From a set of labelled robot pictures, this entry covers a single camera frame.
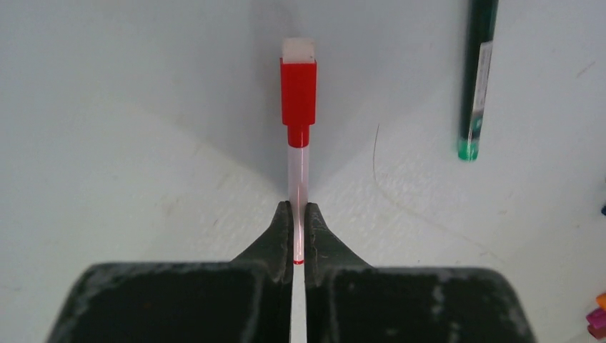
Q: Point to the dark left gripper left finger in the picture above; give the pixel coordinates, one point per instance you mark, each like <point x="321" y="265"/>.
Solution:
<point x="247" y="299"/>

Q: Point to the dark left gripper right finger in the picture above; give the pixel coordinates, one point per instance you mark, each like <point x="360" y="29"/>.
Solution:
<point x="349" y="300"/>

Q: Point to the red cap marker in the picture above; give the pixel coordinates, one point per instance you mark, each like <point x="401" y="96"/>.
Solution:
<point x="298" y="81"/>

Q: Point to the magenta pen cap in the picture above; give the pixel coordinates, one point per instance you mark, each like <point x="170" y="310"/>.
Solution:
<point x="596" y="319"/>

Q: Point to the orange pen cap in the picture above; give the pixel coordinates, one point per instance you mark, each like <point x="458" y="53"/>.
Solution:
<point x="601" y="301"/>

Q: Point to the brown pen cap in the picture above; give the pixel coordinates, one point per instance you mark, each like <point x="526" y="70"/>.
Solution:
<point x="597" y="333"/>

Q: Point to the dark green marker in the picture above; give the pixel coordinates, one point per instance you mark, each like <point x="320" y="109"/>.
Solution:
<point x="481" y="23"/>

